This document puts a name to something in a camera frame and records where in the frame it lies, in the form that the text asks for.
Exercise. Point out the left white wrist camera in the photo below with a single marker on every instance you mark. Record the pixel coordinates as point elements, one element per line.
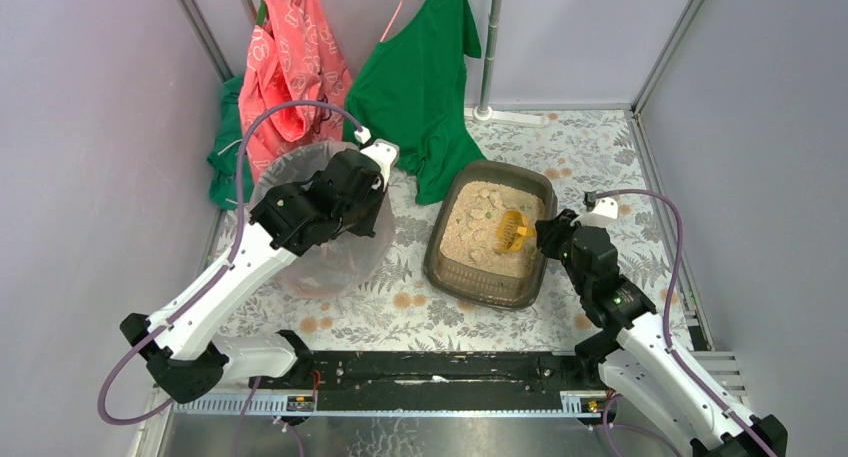
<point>384,153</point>

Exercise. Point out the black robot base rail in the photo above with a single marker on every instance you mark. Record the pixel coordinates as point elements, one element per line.
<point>440,381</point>

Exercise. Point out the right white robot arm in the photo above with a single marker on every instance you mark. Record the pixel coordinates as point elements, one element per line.
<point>631,354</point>

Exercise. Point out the yellow litter scoop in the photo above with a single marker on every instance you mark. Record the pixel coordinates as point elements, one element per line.
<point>513,231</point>

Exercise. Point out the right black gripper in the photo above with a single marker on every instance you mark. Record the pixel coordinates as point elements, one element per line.
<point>553,235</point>

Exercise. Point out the grey litter box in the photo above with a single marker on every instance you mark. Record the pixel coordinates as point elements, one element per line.
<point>460,259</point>

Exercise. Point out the dark green garment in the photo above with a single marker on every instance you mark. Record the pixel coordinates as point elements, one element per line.
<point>223,157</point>

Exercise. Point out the green t-shirt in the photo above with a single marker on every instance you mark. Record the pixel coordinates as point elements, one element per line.
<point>411,92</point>

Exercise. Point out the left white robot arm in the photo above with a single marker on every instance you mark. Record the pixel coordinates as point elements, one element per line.
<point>181,344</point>

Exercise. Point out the pink patterned garment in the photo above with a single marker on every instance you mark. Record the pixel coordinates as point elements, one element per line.
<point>292,55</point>

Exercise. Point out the clothes rack pole with base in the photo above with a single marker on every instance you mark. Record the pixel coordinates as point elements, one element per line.
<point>483,112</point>

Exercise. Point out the trash bin with plastic liner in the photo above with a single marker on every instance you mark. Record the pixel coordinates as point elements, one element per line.
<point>337,267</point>

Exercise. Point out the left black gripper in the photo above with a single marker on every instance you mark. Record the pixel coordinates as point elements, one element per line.
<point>366,193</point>

